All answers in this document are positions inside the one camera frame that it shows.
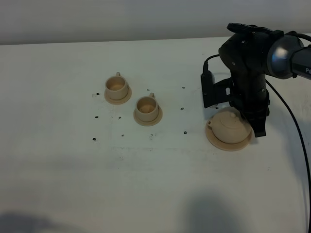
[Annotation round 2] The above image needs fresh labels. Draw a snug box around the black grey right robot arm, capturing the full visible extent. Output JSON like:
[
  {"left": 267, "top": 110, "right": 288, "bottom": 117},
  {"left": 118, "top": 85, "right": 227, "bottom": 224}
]
[{"left": 219, "top": 23, "right": 311, "bottom": 137}]

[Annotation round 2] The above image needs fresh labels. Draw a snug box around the beige teapot saucer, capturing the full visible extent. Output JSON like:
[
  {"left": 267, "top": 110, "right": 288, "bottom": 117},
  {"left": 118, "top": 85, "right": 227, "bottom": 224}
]
[{"left": 205, "top": 119, "right": 252, "bottom": 151}]

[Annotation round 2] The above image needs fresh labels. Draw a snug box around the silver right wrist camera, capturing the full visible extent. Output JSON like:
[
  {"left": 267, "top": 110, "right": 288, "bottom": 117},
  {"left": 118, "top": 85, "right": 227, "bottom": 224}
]
[{"left": 201, "top": 70, "right": 215, "bottom": 108}]

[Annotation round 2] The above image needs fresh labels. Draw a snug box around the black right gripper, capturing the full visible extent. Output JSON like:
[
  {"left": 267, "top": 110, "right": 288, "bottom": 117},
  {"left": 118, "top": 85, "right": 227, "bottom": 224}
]
[{"left": 213, "top": 72, "right": 270, "bottom": 137}]

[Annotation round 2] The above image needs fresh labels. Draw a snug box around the beige ceramic teapot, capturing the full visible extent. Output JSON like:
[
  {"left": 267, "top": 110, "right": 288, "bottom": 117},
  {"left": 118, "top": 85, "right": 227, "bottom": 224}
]
[{"left": 207, "top": 107, "right": 251, "bottom": 144}]

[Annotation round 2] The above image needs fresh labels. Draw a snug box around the beige far left saucer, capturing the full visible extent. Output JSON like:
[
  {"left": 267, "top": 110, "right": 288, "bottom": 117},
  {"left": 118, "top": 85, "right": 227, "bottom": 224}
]
[{"left": 104, "top": 84, "right": 132, "bottom": 105}]

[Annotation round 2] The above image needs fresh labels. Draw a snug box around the beige teacup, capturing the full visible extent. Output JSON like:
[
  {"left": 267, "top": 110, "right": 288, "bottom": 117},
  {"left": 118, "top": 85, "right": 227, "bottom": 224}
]
[
  {"left": 135, "top": 93, "right": 159, "bottom": 122},
  {"left": 105, "top": 72, "right": 129, "bottom": 100}
]

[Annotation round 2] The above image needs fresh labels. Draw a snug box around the beige near cup saucer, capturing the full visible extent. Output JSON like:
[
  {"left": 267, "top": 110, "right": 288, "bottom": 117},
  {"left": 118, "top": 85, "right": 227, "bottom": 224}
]
[{"left": 134, "top": 106, "right": 163, "bottom": 126}]

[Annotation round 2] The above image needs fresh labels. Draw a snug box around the beige near teacup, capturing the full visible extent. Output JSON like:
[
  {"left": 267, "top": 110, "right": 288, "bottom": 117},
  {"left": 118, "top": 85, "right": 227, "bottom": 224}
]
[{"left": 135, "top": 93, "right": 159, "bottom": 122}]

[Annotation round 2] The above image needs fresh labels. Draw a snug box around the black camera cable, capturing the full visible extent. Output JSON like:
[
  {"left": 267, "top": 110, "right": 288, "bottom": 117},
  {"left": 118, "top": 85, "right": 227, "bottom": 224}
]
[{"left": 203, "top": 31, "right": 311, "bottom": 233}]

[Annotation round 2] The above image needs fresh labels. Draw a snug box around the beige far left teacup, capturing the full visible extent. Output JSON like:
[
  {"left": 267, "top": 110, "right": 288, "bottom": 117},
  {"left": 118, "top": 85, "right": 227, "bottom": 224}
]
[{"left": 105, "top": 72, "right": 129, "bottom": 100}]

